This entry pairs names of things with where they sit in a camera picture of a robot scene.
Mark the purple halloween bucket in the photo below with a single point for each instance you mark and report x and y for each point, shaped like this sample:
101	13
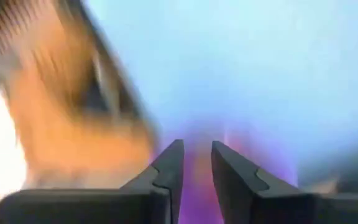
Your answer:
197	211

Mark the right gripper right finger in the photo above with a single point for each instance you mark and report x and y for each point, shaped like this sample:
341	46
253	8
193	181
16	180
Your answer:
259	205

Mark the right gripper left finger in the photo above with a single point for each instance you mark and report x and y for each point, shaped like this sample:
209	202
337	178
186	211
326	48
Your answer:
89	207

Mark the wooden table side board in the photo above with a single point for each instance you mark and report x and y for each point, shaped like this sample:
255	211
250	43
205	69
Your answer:
73	140

